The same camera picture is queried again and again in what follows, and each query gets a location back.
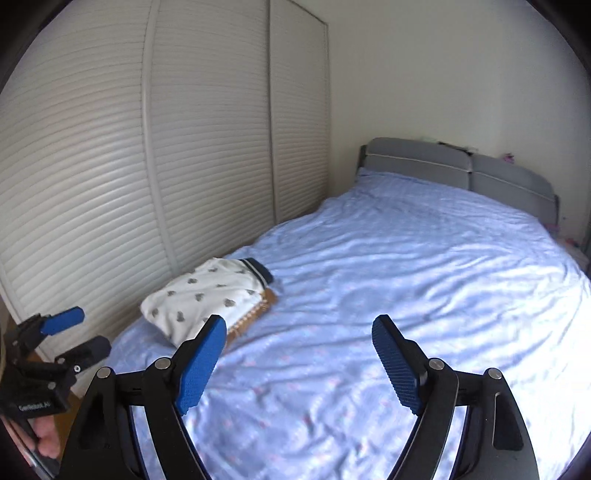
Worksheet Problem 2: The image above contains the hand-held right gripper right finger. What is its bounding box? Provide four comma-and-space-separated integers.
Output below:
372, 315, 541, 480

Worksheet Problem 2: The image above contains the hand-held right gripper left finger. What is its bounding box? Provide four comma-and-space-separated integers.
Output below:
60, 315, 228, 480

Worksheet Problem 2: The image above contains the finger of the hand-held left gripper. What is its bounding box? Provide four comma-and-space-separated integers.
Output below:
54, 336, 112, 371
16, 306, 86, 347

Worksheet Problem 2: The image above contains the white printed polo shirt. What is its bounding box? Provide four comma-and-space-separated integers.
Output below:
140, 257, 274, 348

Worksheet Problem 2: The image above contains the person's left hand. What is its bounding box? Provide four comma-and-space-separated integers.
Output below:
36, 418, 61, 461

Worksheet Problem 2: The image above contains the brown plaid folded cloth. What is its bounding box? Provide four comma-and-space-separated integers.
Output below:
224, 287, 280, 346

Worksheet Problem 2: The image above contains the blue floral bedsheet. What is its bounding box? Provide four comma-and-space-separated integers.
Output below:
110, 168, 591, 480

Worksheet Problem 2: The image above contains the white louvred wardrobe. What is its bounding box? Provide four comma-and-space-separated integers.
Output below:
0, 0, 331, 370

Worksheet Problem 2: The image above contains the grey padded headboard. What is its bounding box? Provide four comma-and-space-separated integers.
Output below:
356, 137, 560, 219

